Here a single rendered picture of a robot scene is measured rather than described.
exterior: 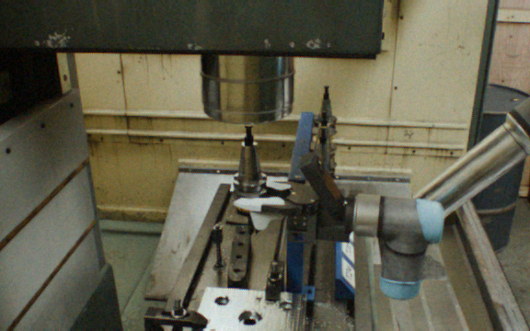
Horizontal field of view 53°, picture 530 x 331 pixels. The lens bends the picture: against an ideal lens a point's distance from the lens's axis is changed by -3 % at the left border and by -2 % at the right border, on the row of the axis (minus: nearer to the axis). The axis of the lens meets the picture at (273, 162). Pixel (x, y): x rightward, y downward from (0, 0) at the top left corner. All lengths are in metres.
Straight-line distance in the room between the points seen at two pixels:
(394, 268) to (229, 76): 0.44
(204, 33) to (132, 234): 1.58
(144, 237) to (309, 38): 1.62
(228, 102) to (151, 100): 1.25
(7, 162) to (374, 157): 1.37
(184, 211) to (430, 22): 1.09
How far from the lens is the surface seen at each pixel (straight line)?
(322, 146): 1.23
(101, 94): 2.15
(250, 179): 0.96
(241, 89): 0.84
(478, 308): 1.81
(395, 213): 0.94
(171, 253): 1.93
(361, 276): 1.47
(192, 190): 2.08
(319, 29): 0.76
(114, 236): 2.30
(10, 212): 1.07
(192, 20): 0.78
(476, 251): 1.83
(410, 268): 0.99
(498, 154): 1.06
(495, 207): 3.20
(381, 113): 1.99
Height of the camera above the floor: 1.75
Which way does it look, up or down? 24 degrees down
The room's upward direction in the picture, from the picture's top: straight up
